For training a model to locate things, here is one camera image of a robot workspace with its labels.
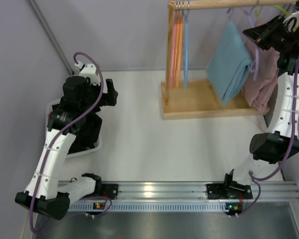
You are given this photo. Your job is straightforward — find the purple clothes hanger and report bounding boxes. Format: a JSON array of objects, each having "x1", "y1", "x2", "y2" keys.
[{"x1": 227, "y1": 7, "x2": 260, "y2": 81}]

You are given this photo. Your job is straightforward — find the blue trousers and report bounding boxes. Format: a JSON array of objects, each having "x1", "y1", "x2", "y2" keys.
[{"x1": 207, "y1": 22, "x2": 253, "y2": 106}]

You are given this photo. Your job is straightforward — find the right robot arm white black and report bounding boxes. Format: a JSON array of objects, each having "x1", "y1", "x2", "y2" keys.
[{"x1": 220, "y1": 15, "x2": 299, "y2": 199}]

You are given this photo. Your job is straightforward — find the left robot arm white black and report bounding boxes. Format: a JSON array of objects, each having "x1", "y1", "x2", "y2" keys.
[{"x1": 15, "y1": 76, "x2": 118, "y2": 220}]

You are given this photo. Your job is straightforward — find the green clothes hanger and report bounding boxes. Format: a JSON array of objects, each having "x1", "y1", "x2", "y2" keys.
[{"x1": 255, "y1": 5, "x2": 291, "y2": 17}]

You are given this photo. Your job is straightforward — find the pink trousers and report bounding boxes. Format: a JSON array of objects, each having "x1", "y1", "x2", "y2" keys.
[{"x1": 241, "y1": 18, "x2": 281, "y2": 116}]

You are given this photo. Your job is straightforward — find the orange clothes hanger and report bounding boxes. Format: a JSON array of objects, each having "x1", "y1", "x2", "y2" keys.
[{"x1": 174, "y1": 12, "x2": 184, "y2": 88}]

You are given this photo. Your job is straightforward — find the blue clothes hanger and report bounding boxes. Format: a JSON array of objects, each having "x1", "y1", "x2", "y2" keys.
[{"x1": 183, "y1": 11, "x2": 189, "y2": 88}]

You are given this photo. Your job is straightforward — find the pink clothes hanger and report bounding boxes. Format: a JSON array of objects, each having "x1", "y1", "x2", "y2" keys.
[{"x1": 169, "y1": 13, "x2": 177, "y2": 89}]

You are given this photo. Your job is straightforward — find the black clothes pile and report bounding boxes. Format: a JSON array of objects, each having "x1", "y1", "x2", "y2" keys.
[{"x1": 51, "y1": 103, "x2": 103, "y2": 154}]

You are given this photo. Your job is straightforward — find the white laundry basket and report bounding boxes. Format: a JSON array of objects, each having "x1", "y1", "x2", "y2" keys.
[{"x1": 45, "y1": 99, "x2": 102, "y2": 159}]

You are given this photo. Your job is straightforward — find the wooden clothes rack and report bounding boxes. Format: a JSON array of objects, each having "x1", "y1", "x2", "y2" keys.
[{"x1": 161, "y1": 0, "x2": 294, "y2": 120}]

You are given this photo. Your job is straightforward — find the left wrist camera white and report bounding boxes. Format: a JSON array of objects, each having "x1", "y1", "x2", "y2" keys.
[{"x1": 75, "y1": 61, "x2": 100, "y2": 86}]

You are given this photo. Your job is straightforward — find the aluminium mounting rail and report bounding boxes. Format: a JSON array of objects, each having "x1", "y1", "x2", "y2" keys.
[{"x1": 69, "y1": 181, "x2": 299, "y2": 213}]

